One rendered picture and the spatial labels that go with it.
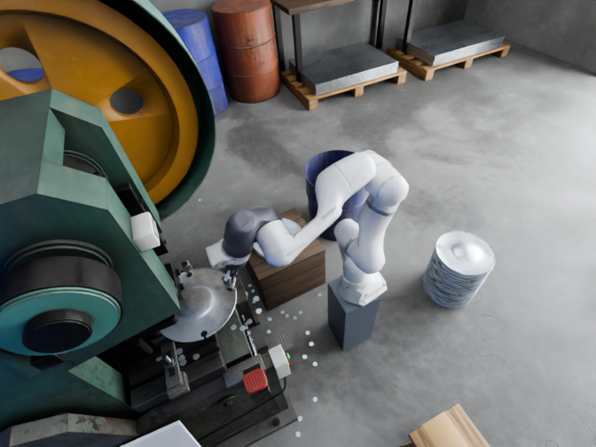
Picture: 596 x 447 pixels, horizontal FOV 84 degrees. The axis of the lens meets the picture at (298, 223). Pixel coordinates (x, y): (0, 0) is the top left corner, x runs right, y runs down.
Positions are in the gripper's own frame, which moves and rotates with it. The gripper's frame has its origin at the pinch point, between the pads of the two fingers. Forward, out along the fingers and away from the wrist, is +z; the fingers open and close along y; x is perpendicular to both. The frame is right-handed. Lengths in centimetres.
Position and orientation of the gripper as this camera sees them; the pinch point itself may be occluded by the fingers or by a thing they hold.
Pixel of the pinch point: (231, 281)
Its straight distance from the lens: 121.3
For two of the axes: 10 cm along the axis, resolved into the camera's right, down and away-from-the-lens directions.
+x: -9.2, -4.0, 0.1
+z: -2.4, 5.7, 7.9
